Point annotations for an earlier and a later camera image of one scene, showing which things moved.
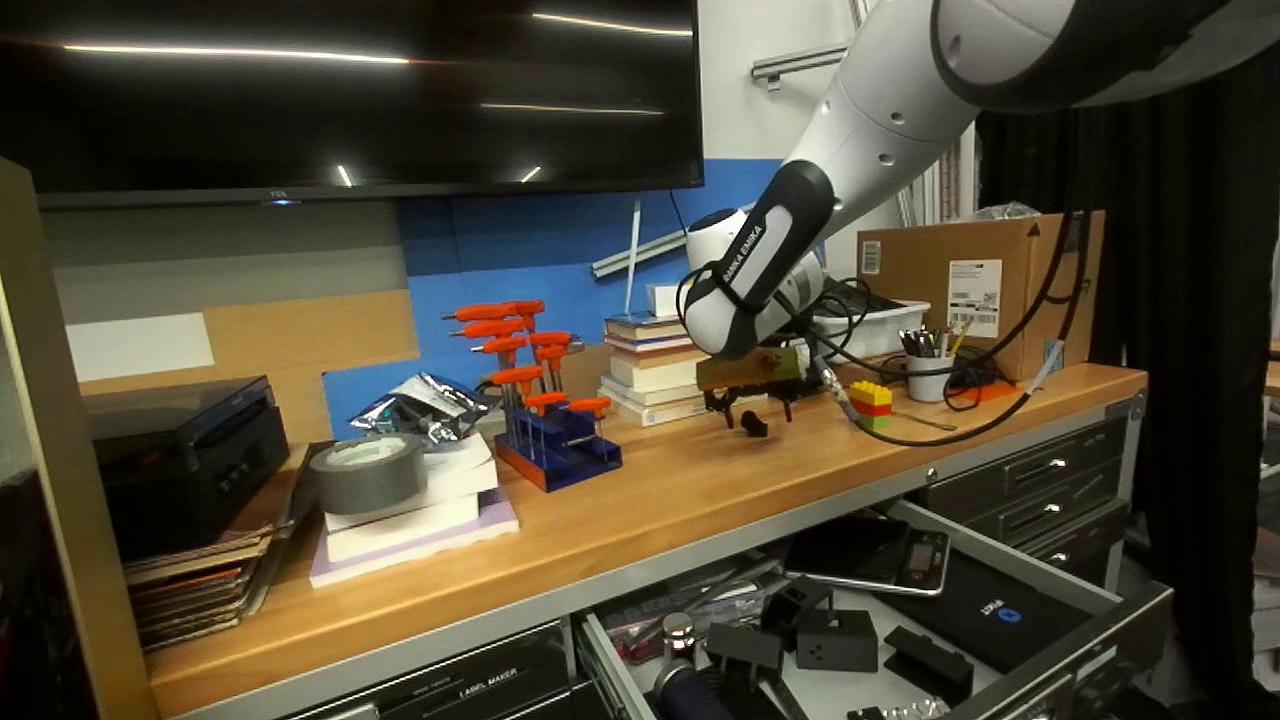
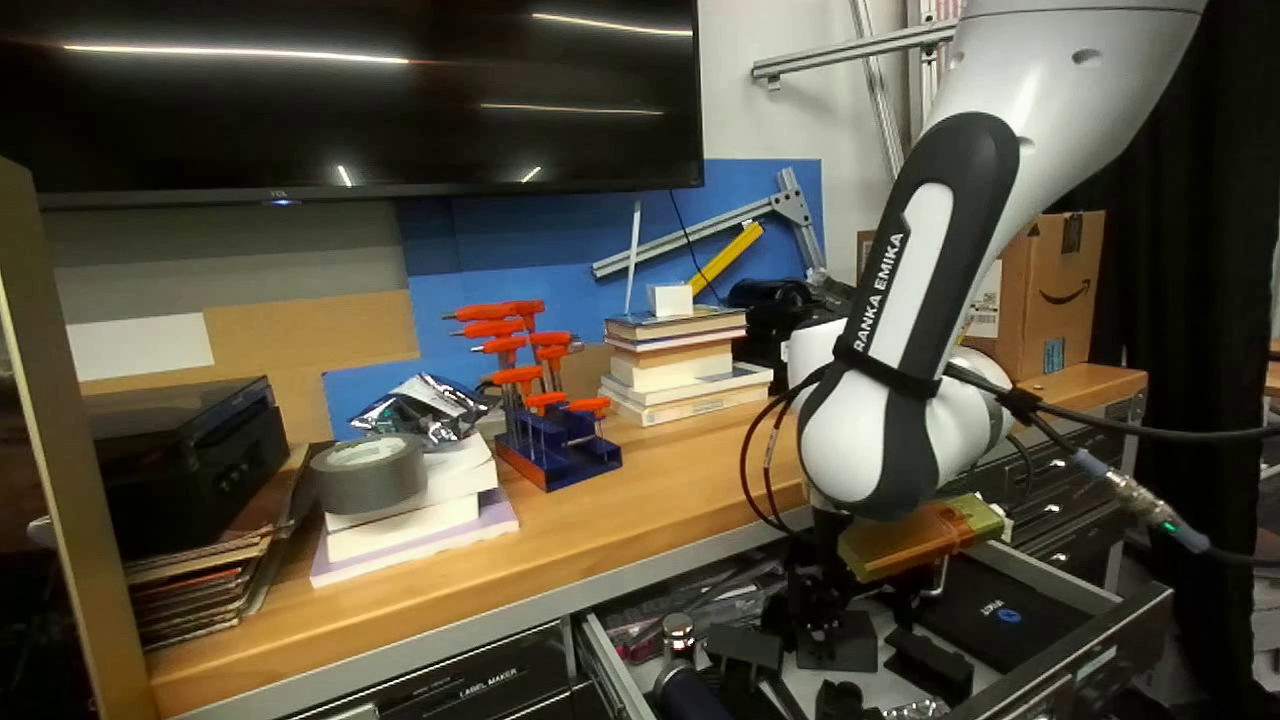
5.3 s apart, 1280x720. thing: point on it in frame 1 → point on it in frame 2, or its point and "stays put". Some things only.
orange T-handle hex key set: (545, 435) stays put
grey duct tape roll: (368, 475) stays put
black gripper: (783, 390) → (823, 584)
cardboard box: (1019, 290) stays put
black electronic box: (181, 459) stays put
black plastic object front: (755, 425) → (837, 643)
